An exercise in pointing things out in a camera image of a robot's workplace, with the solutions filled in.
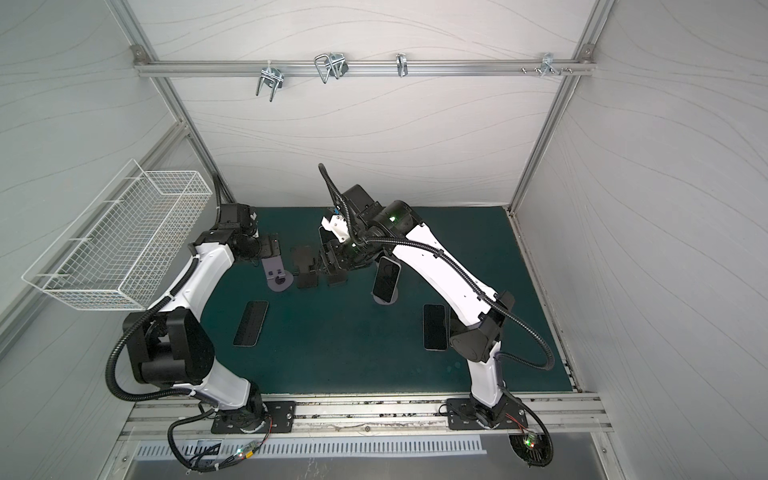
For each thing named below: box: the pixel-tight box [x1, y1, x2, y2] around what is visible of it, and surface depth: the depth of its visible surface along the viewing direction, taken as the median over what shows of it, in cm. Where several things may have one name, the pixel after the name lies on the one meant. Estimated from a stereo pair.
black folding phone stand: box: [293, 246, 318, 289], surface depth 98 cm
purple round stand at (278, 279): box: [261, 255, 294, 292], surface depth 97 cm
